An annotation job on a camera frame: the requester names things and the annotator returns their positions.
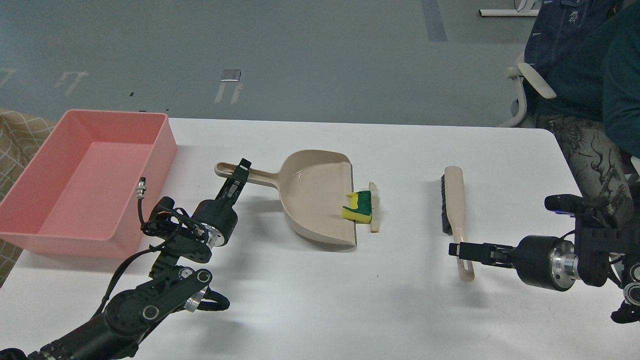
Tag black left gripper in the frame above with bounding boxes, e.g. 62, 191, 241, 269
191, 158, 252, 248

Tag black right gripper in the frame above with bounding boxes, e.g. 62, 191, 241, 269
448, 235, 580, 292

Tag beige plastic dustpan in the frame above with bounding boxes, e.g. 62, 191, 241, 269
214, 149, 358, 250

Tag beige hand brush black bristles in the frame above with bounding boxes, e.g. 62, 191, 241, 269
441, 166, 475, 283

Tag yellow green sponge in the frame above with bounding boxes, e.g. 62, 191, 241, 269
342, 190, 373, 224

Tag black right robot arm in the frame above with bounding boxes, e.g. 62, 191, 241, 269
442, 194, 639, 324

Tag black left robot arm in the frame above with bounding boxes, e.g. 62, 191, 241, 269
1, 159, 251, 360

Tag pink plastic bin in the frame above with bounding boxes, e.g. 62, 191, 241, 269
0, 109, 178, 259

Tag white office chair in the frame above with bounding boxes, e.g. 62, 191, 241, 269
498, 51, 557, 128

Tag beige checkered cloth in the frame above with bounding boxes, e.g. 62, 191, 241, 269
0, 108, 57, 286

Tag person in teal sweater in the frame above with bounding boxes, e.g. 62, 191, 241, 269
524, 0, 639, 224

